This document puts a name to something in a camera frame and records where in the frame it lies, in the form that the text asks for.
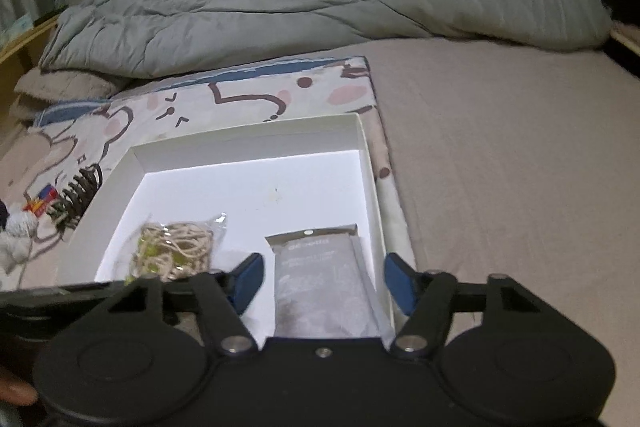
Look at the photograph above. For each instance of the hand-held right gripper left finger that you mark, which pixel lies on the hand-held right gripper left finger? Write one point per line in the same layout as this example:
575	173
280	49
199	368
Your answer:
248	279

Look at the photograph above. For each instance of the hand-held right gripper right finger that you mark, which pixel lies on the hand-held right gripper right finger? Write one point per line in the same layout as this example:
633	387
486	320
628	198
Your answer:
400	282

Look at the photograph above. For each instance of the grey foil packet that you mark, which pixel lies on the grey foil packet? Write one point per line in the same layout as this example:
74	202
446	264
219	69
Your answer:
320	287

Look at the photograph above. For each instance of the white cardboard box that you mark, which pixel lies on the white cardboard box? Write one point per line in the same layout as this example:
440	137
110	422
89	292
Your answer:
250	187

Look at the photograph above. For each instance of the small red blue packet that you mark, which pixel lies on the small red blue packet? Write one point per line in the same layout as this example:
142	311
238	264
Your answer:
44	198

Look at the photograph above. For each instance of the person's left hand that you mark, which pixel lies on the person's left hand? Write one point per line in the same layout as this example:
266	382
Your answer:
15	387

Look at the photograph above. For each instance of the black spiral hair clip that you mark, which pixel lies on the black spiral hair clip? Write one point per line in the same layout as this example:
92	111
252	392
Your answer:
80	192

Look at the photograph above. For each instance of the printed cartoon blanket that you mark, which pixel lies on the printed cartoon blanket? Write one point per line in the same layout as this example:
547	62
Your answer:
240	97

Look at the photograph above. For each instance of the beige pillow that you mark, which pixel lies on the beige pillow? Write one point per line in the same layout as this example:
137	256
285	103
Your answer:
65	84

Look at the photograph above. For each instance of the wooden side shelf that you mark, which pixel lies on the wooden side shelf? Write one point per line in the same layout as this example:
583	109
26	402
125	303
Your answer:
35	32

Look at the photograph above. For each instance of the tissue packet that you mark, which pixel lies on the tissue packet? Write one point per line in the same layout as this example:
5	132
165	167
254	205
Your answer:
16	29

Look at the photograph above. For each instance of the grey comforter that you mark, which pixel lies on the grey comforter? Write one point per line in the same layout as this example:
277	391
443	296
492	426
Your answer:
325	7

